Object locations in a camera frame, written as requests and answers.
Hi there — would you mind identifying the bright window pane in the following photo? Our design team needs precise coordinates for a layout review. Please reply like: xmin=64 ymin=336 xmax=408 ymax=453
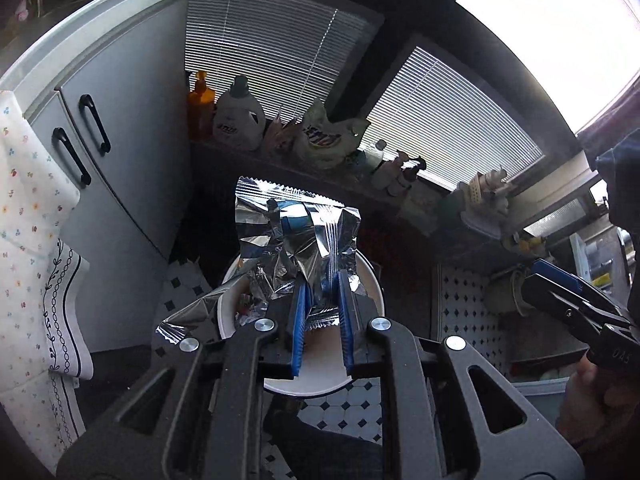
xmin=455 ymin=0 xmax=636 ymax=133

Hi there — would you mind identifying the small white bottle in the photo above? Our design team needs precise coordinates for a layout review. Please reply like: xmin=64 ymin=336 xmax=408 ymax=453
xmin=371 ymin=152 xmax=407 ymax=191

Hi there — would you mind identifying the white cup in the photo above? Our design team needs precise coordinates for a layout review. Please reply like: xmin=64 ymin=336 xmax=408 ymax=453
xmin=492 ymin=267 xmax=536 ymax=318

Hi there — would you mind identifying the orange pump bottle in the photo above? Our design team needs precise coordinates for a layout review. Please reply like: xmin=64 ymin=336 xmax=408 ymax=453
xmin=187 ymin=71 xmax=217 ymax=142

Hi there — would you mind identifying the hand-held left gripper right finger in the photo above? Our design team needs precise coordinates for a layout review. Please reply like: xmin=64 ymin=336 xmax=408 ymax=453
xmin=336 ymin=270 xmax=586 ymax=480

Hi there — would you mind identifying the black cabinet handle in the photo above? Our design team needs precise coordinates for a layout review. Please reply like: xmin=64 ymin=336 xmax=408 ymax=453
xmin=78 ymin=94 xmax=112 ymax=156
xmin=51 ymin=127 xmax=92 ymax=188

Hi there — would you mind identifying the silver foil snack wrapper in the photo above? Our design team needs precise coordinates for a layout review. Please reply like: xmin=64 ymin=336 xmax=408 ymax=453
xmin=155 ymin=176 xmax=363 ymax=356

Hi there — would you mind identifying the angled window blind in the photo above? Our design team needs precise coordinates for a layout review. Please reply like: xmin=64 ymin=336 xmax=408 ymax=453
xmin=365 ymin=45 xmax=546 ymax=193

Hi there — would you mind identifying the white cloth black vine border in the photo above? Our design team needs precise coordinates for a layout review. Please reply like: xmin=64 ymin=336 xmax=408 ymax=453
xmin=44 ymin=240 xmax=96 ymax=381

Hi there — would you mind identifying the clear bottle white cap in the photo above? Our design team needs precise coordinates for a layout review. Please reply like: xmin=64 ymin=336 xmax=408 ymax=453
xmin=362 ymin=139 xmax=388 ymax=176

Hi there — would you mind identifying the white yellow refill pouch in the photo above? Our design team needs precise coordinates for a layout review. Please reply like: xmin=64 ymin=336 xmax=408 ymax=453
xmin=292 ymin=98 xmax=372 ymax=171

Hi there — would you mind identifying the grey cabinet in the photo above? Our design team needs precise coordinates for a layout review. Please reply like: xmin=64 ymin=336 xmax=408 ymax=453
xmin=0 ymin=0 xmax=193 ymax=341

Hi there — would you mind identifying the white detergent bottle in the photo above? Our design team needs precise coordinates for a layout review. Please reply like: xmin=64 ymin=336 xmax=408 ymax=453
xmin=212 ymin=75 xmax=266 ymax=152

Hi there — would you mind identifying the floral dotted white cloth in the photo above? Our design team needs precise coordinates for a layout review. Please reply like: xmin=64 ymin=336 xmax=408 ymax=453
xmin=0 ymin=90 xmax=83 ymax=476

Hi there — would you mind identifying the beige plastic basket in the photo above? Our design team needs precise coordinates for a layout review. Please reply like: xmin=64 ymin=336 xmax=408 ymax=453
xmin=457 ymin=167 xmax=516 ymax=211

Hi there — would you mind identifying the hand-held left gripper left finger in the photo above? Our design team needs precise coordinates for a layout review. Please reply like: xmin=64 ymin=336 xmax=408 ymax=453
xmin=55 ymin=280 xmax=315 ymax=480

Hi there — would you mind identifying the pink pouch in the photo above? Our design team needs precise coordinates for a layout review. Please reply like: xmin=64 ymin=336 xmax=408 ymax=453
xmin=264 ymin=105 xmax=301 ymax=153

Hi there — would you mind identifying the wide window blind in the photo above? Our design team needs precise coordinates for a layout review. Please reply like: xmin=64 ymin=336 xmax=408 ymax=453
xmin=185 ymin=0 xmax=371 ymax=126

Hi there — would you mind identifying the white round bin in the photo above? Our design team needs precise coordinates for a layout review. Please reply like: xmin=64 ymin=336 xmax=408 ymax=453
xmin=216 ymin=250 xmax=386 ymax=398

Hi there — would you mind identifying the pale blue plastic tub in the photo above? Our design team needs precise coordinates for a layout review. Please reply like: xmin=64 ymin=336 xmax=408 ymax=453
xmin=510 ymin=377 xmax=571 ymax=411

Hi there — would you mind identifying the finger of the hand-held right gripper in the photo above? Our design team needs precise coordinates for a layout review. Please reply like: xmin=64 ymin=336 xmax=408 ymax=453
xmin=530 ymin=258 xmax=631 ymax=323
xmin=522 ymin=275 xmax=626 ymax=343

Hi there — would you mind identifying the person's right hand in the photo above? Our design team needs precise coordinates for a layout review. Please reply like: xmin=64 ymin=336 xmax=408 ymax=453
xmin=556 ymin=352 xmax=640 ymax=453

